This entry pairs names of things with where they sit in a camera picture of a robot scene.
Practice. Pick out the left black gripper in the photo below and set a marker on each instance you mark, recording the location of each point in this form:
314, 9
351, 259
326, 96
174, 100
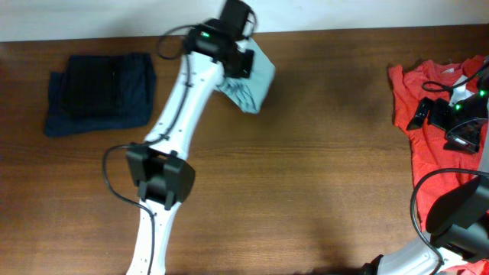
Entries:
245, 72

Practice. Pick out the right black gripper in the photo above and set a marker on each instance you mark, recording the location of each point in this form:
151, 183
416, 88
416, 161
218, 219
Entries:
468, 143

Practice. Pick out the light blue t-shirt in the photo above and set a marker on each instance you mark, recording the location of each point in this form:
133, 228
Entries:
249, 94

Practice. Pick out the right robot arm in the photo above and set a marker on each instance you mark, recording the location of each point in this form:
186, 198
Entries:
457, 223

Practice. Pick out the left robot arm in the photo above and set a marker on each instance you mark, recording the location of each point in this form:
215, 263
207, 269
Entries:
158, 166

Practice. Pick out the red t-shirt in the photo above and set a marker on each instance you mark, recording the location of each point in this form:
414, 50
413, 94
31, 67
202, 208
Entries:
427, 142

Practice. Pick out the folded dark navy garment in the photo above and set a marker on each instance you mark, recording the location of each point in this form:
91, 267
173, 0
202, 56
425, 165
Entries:
97, 93

